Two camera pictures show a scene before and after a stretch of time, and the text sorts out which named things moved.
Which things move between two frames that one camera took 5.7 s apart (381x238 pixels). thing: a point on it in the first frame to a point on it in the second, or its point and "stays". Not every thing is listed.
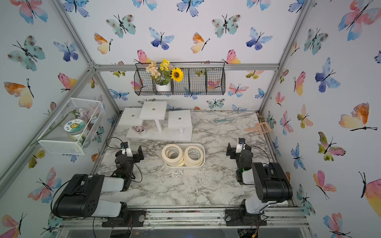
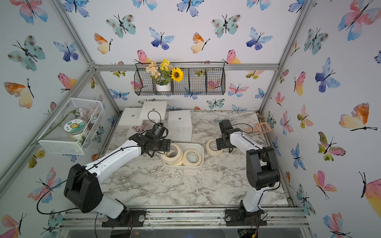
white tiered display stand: x=152 y=115 stays
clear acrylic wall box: x=73 y=127 stays
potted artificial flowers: x=162 y=75 stays
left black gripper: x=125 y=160 to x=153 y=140
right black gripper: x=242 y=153 to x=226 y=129
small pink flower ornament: x=138 y=129 stays
